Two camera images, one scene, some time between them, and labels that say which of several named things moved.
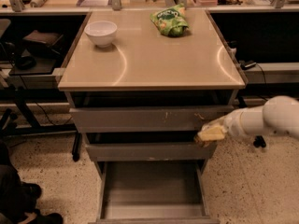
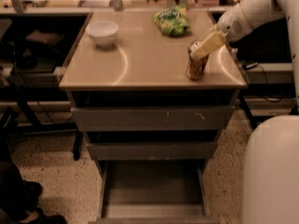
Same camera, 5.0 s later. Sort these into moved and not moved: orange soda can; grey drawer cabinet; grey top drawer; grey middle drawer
Moved: orange soda can
Not moved: grey top drawer; grey middle drawer; grey drawer cabinet
